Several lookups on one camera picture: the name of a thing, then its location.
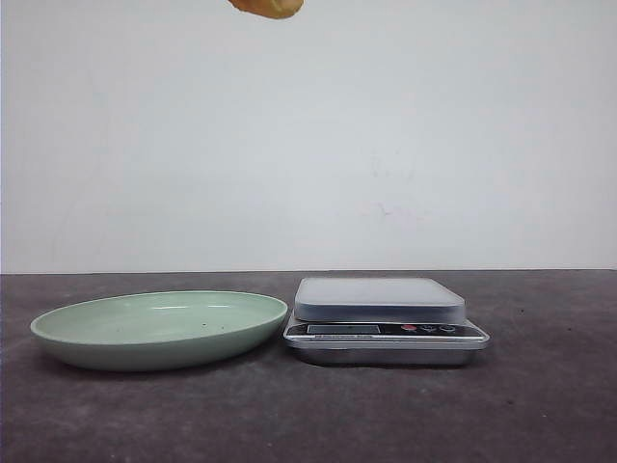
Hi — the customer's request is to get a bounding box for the silver digital kitchen scale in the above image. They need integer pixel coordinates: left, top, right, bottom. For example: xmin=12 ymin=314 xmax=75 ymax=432
xmin=283 ymin=277 xmax=491 ymax=366

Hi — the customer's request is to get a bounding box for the light green oval plate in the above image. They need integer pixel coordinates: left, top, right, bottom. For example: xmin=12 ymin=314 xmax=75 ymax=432
xmin=30 ymin=290 xmax=287 ymax=371

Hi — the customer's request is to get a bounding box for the yellow corn cob piece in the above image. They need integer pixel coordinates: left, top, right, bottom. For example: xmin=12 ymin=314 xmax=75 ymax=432
xmin=229 ymin=0 xmax=304 ymax=19

